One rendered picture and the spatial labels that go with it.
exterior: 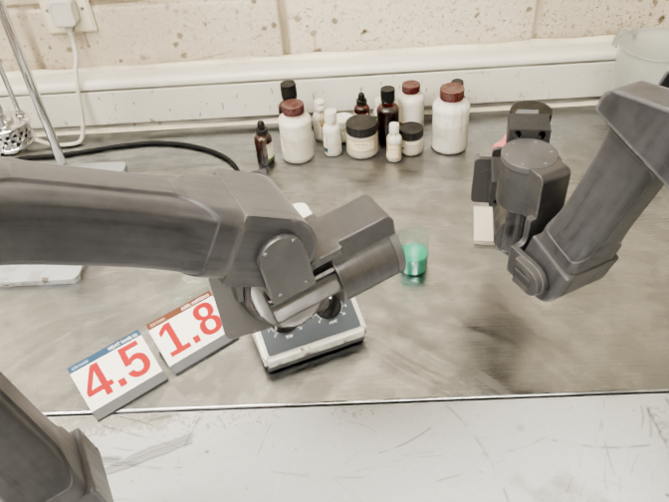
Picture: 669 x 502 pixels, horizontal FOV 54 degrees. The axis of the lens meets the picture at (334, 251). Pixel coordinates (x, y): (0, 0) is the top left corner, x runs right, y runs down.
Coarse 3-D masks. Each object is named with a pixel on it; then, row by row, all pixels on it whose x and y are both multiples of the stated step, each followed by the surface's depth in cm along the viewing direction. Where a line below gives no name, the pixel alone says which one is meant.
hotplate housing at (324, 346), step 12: (360, 324) 79; (336, 336) 79; (348, 336) 79; (360, 336) 80; (264, 348) 77; (300, 348) 78; (312, 348) 78; (324, 348) 79; (336, 348) 80; (264, 360) 77; (276, 360) 77; (288, 360) 78; (300, 360) 79
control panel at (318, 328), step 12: (348, 300) 80; (348, 312) 80; (312, 324) 79; (324, 324) 79; (336, 324) 79; (348, 324) 79; (264, 336) 77; (276, 336) 78; (288, 336) 78; (300, 336) 78; (312, 336) 78; (324, 336) 78; (276, 348) 77; (288, 348) 77
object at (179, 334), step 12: (204, 300) 83; (192, 312) 83; (204, 312) 83; (216, 312) 84; (168, 324) 81; (180, 324) 82; (192, 324) 82; (204, 324) 83; (216, 324) 83; (156, 336) 80; (168, 336) 81; (180, 336) 81; (192, 336) 82; (204, 336) 82; (168, 348) 80; (180, 348) 81; (168, 360) 80
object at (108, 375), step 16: (112, 352) 78; (128, 352) 79; (144, 352) 79; (96, 368) 77; (112, 368) 77; (128, 368) 78; (144, 368) 79; (80, 384) 76; (96, 384) 76; (112, 384) 77; (96, 400) 76
